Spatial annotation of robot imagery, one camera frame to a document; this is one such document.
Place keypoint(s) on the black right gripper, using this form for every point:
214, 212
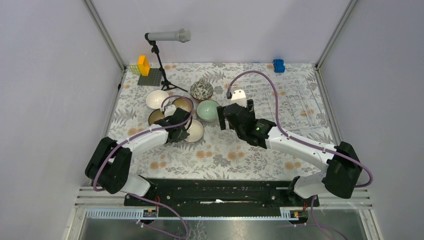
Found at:
221, 117

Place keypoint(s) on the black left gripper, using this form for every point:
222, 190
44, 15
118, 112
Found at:
183, 135

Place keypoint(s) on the teal white mug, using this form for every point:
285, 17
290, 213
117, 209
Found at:
195, 131

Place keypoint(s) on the dark teal floral bowl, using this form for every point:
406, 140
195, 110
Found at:
154, 116

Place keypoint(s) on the pale green ceramic bowl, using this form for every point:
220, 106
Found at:
207, 110

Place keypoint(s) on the black gold striped bowl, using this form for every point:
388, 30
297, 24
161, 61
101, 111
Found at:
185, 104

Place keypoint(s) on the pink patterned bowl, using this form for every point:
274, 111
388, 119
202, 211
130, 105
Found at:
201, 91

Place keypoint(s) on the plain white bowl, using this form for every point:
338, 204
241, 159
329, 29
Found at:
155, 99

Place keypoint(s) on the white wire dish rack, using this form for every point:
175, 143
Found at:
293, 100

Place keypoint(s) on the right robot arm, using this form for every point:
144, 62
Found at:
339, 165

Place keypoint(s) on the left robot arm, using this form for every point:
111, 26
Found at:
109, 166

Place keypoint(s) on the black microphone tripod stand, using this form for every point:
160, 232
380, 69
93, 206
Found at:
166, 85

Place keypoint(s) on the floral patterned table mat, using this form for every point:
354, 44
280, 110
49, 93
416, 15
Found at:
219, 154

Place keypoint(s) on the small blue block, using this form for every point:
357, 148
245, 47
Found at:
279, 66

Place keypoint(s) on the yellow toy block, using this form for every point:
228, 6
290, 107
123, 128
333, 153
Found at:
143, 65

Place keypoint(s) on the pale green toy block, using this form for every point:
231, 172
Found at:
134, 68

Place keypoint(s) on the grey microphone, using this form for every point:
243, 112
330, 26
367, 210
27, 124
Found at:
182, 35

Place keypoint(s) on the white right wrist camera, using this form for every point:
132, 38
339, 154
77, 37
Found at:
239, 97

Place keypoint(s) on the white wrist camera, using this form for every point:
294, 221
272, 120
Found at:
169, 110
239, 97

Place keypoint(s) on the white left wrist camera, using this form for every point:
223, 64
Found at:
169, 110

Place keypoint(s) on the grey building base plate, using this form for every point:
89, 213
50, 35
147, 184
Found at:
153, 78

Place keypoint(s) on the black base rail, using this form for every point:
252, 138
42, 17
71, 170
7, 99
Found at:
226, 198

